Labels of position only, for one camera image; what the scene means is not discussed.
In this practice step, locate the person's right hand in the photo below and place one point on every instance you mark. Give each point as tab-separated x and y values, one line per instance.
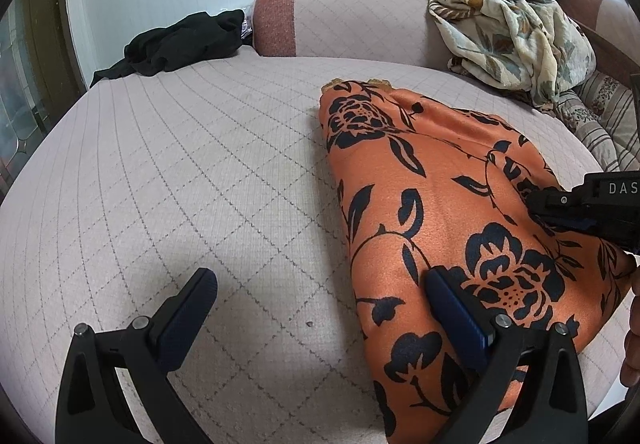
632	344

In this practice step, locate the pink bolster with red end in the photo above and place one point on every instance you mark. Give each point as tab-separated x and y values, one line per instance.
350	13

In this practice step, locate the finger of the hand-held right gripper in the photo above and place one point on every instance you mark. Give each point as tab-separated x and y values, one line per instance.
557	206

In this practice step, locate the clear plastic wrapper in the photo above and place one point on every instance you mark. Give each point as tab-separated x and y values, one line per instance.
247	26

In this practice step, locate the orange black floral garment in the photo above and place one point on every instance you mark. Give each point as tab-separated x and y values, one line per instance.
440	173

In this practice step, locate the striped pillow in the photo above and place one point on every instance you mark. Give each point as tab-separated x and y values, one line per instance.
605	123

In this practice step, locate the cream floral cloth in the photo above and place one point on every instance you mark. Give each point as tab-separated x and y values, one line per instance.
515	33

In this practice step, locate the dark wooden glass-pane door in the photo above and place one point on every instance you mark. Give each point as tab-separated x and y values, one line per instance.
20	73

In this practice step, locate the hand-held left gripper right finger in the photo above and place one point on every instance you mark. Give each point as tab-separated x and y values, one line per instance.
457	319

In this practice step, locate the brown wooden headboard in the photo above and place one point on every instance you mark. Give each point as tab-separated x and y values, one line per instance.
600	38

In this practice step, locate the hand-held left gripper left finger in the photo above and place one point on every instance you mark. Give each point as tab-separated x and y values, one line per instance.
182	319

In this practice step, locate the pink quilted bed mattress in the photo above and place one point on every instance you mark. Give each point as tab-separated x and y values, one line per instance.
175	173

